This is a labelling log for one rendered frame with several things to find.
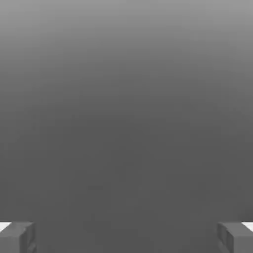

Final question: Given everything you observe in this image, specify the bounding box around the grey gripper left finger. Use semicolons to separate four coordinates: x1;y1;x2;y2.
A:
0;221;38;253

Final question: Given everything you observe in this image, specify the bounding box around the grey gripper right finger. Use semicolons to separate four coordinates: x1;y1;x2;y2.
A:
216;221;253;253

